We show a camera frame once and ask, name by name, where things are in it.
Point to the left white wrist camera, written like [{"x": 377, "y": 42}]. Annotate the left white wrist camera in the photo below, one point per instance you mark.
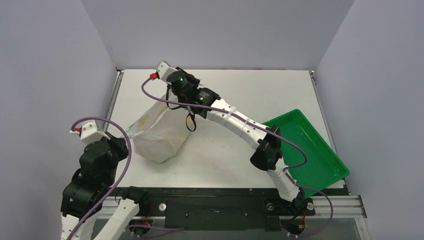
[{"x": 89, "y": 132}]

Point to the white plastic bag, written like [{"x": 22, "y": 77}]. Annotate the white plastic bag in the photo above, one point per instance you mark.
[{"x": 159, "y": 133}]

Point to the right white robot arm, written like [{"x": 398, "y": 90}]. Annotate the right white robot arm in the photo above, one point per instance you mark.
[{"x": 209, "y": 105}]

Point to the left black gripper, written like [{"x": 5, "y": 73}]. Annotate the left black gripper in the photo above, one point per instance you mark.
[{"x": 121, "y": 143}]

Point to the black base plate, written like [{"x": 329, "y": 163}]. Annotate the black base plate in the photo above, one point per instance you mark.
[{"x": 223, "y": 222}]

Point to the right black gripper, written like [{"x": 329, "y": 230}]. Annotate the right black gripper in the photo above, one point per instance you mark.
[{"x": 174, "y": 98}]

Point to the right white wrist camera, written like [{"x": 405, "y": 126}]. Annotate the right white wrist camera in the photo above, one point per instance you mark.
[{"x": 162, "y": 71}]

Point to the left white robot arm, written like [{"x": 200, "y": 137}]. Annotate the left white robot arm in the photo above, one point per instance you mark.
[{"x": 82, "y": 198}]

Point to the green plastic tray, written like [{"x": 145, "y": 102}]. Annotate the green plastic tray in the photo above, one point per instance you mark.
[{"x": 323, "y": 167}]

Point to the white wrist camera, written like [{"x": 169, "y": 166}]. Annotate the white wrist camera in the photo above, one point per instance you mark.
[
  {"x": 89, "y": 132},
  {"x": 162, "y": 71}
]

